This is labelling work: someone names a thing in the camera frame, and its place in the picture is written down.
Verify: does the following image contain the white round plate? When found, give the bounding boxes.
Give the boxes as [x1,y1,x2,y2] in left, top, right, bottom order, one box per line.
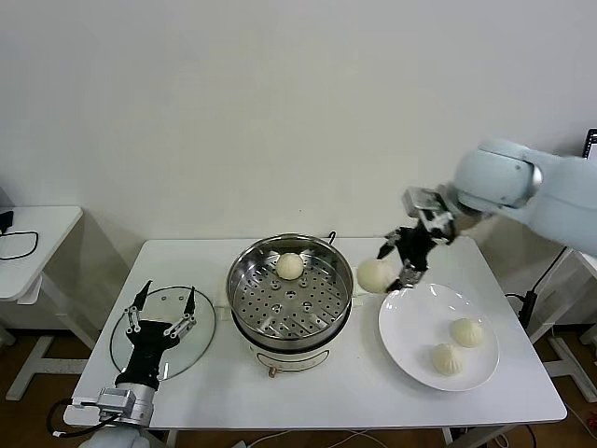
[378,281,501,392]

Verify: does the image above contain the white electric cooker pot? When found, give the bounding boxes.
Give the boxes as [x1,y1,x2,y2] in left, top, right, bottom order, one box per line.
[213,265,369,378]

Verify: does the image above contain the white steamed baozi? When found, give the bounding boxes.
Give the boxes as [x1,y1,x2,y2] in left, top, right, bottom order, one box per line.
[429,343,466,377]
[274,251,305,281]
[449,318,486,350]
[357,259,396,294]

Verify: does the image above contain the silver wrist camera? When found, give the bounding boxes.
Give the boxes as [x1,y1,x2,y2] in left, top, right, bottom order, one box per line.
[402,185,457,246]
[95,386,134,416]

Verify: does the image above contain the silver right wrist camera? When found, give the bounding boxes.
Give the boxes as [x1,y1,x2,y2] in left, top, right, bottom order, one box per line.
[402,185,457,246]

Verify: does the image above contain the stainless steel steamer basket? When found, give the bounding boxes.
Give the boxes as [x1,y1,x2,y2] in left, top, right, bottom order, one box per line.
[226,234,354,349]

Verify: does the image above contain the black looped cable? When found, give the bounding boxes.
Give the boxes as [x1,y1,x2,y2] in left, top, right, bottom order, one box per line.
[0,231,41,261]

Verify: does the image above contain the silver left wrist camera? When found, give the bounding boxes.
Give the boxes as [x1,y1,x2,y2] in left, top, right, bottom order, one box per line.
[95,386,134,416]

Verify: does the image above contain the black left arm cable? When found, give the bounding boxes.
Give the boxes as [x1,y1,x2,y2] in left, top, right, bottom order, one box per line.
[49,399,113,440]

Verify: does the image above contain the round glass pot lid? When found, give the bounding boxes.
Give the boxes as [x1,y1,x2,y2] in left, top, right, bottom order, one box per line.
[110,285,217,378]

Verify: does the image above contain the white desk with laptop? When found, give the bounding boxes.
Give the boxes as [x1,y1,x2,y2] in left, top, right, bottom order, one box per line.
[531,246,597,402]

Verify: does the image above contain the white laptop cable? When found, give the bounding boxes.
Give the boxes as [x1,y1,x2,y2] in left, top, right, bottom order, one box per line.
[535,249,568,293]

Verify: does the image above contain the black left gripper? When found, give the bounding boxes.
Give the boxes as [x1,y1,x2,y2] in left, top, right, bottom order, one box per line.
[115,279,197,387]

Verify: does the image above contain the white side desk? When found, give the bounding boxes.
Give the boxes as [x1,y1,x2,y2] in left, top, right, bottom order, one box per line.
[0,204,102,402]

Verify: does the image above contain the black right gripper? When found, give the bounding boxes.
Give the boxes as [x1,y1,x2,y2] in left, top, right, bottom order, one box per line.
[376,225,437,295]

